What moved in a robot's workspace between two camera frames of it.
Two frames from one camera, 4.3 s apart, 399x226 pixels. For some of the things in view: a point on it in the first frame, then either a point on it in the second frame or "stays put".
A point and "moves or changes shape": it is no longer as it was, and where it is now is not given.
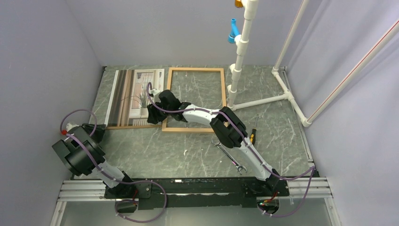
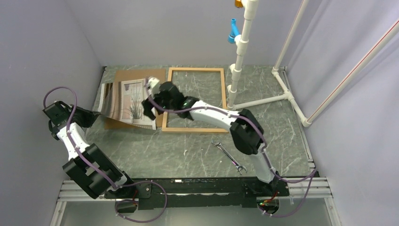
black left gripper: [100, 129] to [90, 116]
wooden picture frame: [168, 69] stays put
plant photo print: [128, 101] moves or changes shape
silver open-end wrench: [216, 142] stays put
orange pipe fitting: [238, 4] stays put
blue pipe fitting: [234, 32] stays put
